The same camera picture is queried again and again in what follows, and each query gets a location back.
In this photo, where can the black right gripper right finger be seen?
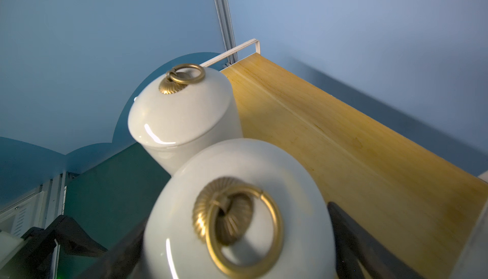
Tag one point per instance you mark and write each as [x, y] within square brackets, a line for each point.
[357, 250]

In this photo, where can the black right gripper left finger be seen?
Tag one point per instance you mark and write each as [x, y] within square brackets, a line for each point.
[120, 261]

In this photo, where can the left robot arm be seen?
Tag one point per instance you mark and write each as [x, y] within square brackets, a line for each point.
[32, 257]

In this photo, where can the white frame wooden shelf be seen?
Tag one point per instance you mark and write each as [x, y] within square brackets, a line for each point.
[418, 205]

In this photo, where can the left vertical aluminium post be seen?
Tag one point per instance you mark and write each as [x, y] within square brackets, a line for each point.
[224, 16]

